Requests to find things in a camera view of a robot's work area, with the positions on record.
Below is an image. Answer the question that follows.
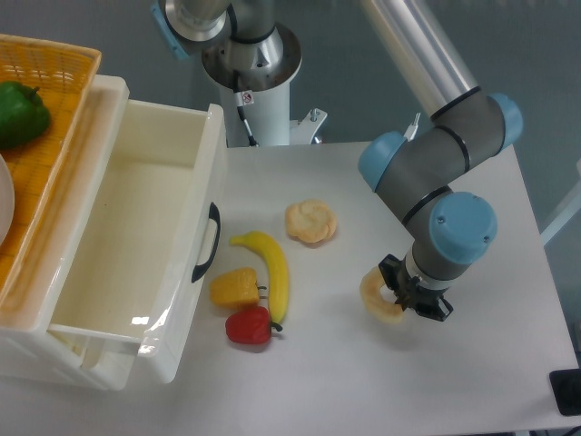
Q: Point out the black device at edge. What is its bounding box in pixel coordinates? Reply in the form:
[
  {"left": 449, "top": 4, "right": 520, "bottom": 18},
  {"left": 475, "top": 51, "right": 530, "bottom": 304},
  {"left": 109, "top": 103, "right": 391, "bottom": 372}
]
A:
[{"left": 549, "top": 368, "right": 580, "bottom": 416}]

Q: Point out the yellow banana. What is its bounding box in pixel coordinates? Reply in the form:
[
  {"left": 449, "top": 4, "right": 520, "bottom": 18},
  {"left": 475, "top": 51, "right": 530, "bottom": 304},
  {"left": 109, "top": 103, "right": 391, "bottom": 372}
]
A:
[{"left": 230, "top": 231, "right": 290, "bottom": 323}]

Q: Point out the white plate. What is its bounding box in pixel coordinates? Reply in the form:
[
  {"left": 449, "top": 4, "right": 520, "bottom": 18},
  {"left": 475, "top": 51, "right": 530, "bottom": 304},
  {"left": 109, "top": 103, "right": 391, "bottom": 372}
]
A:
[{"left": 0, "top": 157, "right": 15, "bottom": 244}]

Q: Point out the twisted bread roll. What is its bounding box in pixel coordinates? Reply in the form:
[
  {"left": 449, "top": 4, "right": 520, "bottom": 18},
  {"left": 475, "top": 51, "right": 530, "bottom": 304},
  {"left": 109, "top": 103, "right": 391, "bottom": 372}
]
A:
[{"left": 285, "top": 199, "right": 338, "bottom": 244}]

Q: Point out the black drawer handle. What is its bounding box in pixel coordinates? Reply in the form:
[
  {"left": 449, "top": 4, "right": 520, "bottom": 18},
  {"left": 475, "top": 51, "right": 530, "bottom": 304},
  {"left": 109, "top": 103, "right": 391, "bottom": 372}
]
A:
[{"left": 191, "top": 203, "right": 222, "bottom": 283}]

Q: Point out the ring donut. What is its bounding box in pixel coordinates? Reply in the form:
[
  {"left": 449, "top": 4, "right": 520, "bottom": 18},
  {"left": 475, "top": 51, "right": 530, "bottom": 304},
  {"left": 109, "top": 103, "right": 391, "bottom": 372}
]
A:
[{"left": 359, "top": 266, "right": 403, "bottom": 324}]

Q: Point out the white plastic drawer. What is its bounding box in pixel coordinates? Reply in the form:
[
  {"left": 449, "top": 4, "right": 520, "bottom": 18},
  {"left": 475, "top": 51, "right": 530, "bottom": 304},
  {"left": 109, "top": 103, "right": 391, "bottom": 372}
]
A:
[{"left": 49, "top": 101, "right": 226, "bottom": 390}]

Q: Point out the yellow bell pepper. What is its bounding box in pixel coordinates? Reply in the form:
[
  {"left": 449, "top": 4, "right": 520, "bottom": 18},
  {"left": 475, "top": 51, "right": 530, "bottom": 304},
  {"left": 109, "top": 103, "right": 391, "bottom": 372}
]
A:
[{"left": 210, "top": 267, "right": 261, "bottom": 310}]

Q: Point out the red bell pepper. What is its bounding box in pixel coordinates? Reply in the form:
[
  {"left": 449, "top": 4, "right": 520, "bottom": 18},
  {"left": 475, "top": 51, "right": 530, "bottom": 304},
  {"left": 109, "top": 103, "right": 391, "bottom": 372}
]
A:
[{"left": 225, "top": 306, "right": 282, "bottom": 345}]

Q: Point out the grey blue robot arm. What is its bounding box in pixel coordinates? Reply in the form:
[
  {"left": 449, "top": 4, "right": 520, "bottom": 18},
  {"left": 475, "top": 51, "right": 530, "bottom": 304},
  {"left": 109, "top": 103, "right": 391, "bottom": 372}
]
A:
[{"left": 152, "top": 1, "right": 523, "bottom": 323}]

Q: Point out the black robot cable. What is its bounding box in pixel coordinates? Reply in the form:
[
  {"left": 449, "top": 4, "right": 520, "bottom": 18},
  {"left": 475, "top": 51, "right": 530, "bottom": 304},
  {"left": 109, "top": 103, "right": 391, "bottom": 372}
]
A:
[{"left": 231, "top": 70, "right": 260, "bottom": 147}]

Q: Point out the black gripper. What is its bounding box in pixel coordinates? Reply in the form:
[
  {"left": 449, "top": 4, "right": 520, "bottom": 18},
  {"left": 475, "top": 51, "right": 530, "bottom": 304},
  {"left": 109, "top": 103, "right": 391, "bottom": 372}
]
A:
[{"left": 378, "top": 254, "right": 453, "bottom": 322}]

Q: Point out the white mounting bracket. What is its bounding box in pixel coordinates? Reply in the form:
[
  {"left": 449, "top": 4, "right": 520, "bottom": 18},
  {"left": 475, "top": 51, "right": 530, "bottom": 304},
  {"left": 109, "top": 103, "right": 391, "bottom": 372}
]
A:
[{"left": 290, "top": 108, "right": 328, "bottom": 145}]

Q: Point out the white drawer cabinet frame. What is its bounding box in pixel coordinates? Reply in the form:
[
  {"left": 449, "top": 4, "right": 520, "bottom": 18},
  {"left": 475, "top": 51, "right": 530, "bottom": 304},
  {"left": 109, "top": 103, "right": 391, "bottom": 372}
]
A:
[{"left": 1, "top": 74, "right": 129, "bottom": 390}]

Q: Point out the orange woven basket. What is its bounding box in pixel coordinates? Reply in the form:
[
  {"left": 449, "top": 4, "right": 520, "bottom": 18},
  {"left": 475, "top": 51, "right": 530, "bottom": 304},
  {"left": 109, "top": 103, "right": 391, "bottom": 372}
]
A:
[{"left": 1, "top": 35, "right": 101, "bottom": 302}]

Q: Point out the green bell pepper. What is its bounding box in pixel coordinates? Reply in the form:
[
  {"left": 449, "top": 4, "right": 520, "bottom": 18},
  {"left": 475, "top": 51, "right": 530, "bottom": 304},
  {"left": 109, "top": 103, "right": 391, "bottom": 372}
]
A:
[{"left": 1, "top": 81, "right": 52, "bottom": 150}]

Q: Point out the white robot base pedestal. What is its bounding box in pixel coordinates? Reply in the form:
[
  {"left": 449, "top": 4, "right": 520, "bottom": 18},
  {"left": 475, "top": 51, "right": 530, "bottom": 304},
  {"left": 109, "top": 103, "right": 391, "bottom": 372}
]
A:
[{"left": 202, "top": 23, "right": 302, "bottom": 148}]

